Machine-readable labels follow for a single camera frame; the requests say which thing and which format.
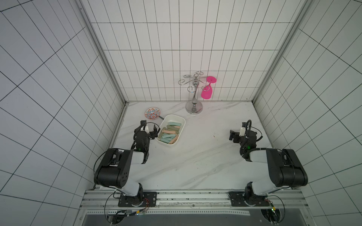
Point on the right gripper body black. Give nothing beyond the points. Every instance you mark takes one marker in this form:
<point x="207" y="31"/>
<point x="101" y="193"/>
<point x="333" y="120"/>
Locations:
<point x="236" y="136"/>

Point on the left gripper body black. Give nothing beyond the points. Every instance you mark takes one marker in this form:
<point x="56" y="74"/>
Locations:
<point x="150" y="132"/>

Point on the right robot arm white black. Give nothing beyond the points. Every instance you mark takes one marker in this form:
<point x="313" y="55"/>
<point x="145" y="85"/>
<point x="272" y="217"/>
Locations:
<point x="284" y="167"/>

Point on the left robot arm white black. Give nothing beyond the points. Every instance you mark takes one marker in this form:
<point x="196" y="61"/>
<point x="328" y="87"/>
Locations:
<point x="113" y="170"/>

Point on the white plastic storage box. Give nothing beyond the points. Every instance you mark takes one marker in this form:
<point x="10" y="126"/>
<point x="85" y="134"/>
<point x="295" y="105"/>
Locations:
<point x="171" y="130"/>

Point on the small patterned dish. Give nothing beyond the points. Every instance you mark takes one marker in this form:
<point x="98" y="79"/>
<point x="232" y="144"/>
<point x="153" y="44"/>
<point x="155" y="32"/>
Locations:
<point x="152" y="113"/>

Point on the chrome cup holder stand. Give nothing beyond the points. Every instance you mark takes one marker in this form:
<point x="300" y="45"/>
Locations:
<point x="194" y="82"/>

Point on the pink plastic wine glass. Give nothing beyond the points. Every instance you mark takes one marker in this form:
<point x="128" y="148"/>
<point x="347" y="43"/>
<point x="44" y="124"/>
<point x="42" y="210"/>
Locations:
<point x="207" y="91"/>

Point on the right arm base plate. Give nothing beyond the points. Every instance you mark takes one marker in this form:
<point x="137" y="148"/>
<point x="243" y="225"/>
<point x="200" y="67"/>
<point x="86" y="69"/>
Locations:
<point x="240" y="199"/>

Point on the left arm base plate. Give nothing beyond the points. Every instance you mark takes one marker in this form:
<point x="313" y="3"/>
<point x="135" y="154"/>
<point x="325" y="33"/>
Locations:
<point x="147" y="199"/>

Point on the aluminium mounting rail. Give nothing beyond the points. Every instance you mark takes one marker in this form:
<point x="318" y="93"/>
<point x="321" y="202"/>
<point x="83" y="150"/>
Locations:
<point x="189" y="200"/>

